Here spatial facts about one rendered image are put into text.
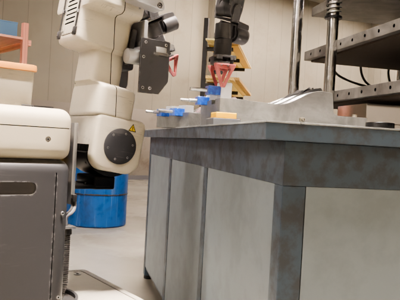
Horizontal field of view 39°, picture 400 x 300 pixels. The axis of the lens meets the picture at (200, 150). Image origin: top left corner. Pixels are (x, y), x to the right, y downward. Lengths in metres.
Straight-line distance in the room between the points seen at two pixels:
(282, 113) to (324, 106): 0.15
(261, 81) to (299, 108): 10.35
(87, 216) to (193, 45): 6.92
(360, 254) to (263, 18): 11.24
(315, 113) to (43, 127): 0.87
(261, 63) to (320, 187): 11.04
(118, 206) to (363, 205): 3.66
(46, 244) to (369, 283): 0.74
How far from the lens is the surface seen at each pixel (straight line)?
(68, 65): 9.79
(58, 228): 1.40
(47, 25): 9.74
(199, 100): 1.88
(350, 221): 1.20
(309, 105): 1.81
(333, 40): 2.85
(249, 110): 1.74
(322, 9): 3.15
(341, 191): 1.19
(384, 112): 2.57
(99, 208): 4.65
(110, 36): 1.67
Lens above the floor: 0.75
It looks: 1 degrees down
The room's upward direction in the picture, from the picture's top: 3 degrees clockwise
